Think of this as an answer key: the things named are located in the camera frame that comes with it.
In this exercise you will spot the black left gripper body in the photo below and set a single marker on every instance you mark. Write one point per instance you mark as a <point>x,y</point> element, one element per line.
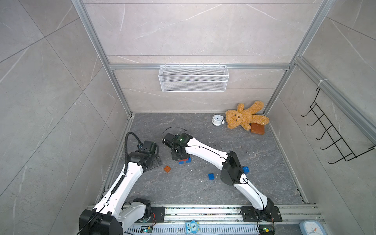
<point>156,161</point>

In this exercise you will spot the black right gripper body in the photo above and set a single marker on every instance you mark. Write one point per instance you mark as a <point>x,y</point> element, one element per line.
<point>176,156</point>

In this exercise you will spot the orange lego brick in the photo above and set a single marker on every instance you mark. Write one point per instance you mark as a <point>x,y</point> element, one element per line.
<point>167,169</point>

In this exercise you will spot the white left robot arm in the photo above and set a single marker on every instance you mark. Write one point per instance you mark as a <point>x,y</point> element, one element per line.
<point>110,216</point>

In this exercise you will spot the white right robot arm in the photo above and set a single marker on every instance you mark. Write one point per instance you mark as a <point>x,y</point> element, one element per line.
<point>232,173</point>

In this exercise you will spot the white alarm clock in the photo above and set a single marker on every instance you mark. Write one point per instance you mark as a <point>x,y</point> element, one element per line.
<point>218,120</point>

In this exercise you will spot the brown teddy bear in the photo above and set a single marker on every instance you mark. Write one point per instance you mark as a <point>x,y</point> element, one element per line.
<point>244,117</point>

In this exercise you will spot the brown leather wallet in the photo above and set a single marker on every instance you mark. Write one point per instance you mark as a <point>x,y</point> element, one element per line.
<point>257,129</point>

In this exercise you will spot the blue owl figurine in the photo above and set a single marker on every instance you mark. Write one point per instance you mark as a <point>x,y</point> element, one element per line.
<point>192,227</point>

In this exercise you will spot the white blue desk clock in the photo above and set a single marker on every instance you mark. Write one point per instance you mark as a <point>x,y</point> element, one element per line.
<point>312,227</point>

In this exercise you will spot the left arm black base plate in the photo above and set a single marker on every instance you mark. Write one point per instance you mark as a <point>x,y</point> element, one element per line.
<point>154,215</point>

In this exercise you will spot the white wire mesh basket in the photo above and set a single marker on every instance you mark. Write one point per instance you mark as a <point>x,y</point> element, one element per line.
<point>193,78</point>

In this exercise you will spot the black wire hook rack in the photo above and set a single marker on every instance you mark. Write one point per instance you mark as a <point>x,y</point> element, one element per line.
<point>329,129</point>

